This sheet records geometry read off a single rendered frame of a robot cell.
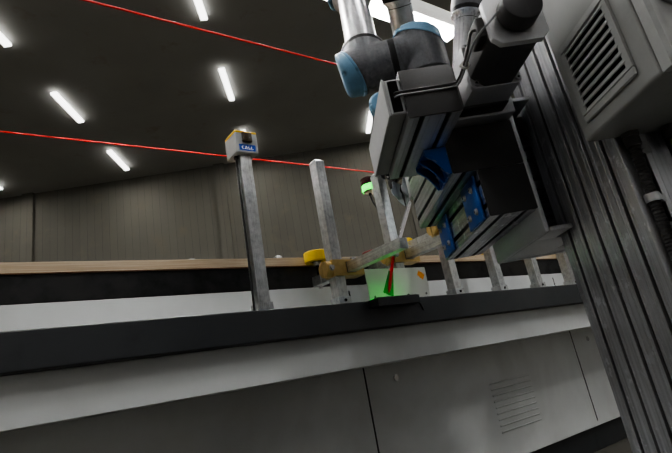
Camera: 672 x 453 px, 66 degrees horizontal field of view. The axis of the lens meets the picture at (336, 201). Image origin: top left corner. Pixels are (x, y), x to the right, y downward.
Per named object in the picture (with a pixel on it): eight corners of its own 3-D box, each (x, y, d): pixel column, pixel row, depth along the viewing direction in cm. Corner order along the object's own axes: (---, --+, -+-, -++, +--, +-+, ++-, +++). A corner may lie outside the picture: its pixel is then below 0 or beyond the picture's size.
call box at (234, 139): (259, 156, 149) (256, 132, 151) (237, 153, 145) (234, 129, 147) (248, 166, 154) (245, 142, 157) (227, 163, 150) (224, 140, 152)
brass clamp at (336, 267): (366, 274, 156) (363, 258, 158) (330, 275, 148) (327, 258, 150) (354, 279, 161) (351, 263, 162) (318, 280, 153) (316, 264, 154)
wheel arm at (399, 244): (410, 251, 137) (407, 235, 138) (401, 251, 135) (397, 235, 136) (322, 289, 169) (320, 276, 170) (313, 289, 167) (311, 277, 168)
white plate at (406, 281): (431, 296, 169) (424, 266, 172) (371, 301, 154) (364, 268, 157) (430, 296, 169) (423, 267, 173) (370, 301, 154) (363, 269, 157)
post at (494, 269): (508, 293, 194) (474, 177, 209) (502, 294, 192) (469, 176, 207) (500, 295, 196) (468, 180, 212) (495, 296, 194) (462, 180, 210)
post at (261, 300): (274, 309, 135) (253, 155, 149) (257, 311, 132) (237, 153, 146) (266, 313, 138) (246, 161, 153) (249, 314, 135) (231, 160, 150)
